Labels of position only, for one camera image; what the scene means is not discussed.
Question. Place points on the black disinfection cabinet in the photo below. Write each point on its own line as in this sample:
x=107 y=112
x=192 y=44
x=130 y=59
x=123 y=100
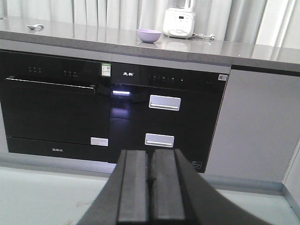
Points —
x=160 y=107

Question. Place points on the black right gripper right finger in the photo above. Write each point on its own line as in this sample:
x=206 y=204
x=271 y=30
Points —
x=180 y=196

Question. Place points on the white blender appliance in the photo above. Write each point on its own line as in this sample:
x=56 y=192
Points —
x=179 y=20

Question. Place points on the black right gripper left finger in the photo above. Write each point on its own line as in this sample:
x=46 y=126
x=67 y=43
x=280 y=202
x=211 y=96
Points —
x=124 y=198

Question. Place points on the light blue plastic spoon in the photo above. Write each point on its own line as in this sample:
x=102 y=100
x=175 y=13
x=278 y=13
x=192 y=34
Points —
x=35 y=26

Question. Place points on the purple plastic bowl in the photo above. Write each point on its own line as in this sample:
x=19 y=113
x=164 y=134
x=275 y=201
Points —
x=148 y=36

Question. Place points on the white pleated curtain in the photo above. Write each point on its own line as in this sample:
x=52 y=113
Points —
x=263 y=22

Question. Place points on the grey cabinet door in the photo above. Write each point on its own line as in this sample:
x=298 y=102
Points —
x=258 y=126

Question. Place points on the black built-in dishwasher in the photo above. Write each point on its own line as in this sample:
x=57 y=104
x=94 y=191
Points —
x=55 y=106

